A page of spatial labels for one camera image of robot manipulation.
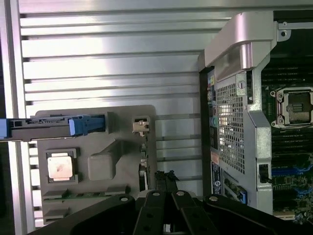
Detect green motherboard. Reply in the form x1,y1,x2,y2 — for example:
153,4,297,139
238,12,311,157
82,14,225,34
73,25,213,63
260,63,313,223

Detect hard disk with blue carrier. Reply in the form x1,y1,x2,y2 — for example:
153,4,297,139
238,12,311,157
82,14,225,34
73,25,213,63
0,114,107,141

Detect blue case latch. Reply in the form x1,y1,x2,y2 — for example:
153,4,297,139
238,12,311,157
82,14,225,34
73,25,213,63
236,186,247,204

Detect open grey PC case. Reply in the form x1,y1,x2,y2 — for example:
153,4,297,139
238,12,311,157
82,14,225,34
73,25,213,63
198,11,313,222

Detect green RAM stick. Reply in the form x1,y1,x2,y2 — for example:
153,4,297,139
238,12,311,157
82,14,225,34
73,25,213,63
43,190,123,200

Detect CPU socket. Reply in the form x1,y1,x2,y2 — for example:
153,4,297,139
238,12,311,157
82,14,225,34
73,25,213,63
269,85,313,128

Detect grey plastic parts rack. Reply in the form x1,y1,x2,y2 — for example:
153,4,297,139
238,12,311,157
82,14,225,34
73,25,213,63
35,105,157,226

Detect blue expansion slot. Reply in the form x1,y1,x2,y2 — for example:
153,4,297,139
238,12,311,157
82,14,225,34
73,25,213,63
271,163,313,177

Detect silver CPU chip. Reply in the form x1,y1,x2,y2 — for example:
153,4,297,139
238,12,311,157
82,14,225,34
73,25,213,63
47,153,74,182

